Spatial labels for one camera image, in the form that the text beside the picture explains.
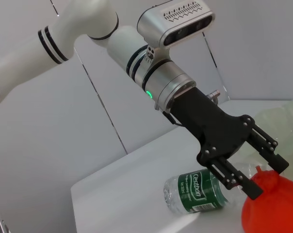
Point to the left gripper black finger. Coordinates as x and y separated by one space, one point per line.
231 174
270 153

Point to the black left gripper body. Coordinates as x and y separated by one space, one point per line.
209 126

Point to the clear green-label water bottle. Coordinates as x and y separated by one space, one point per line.
197 191

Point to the green glass fruit bowl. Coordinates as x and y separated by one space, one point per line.
282 121

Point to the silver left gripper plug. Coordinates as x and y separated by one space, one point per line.
213 94

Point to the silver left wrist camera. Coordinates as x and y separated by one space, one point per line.
175 21

